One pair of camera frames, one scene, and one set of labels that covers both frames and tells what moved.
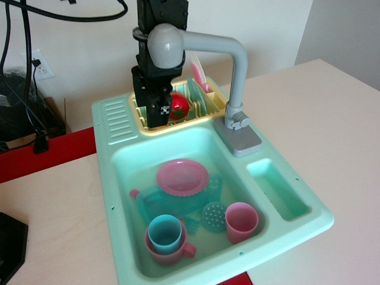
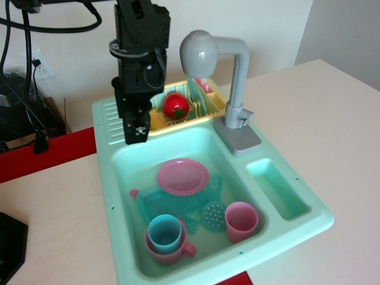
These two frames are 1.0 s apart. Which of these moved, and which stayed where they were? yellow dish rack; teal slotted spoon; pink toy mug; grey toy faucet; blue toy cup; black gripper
Moved: grey toy faucet; black gripper
Stayed: pink toy mug; blue toy cup; teal slotted spoon; yellow dish rack
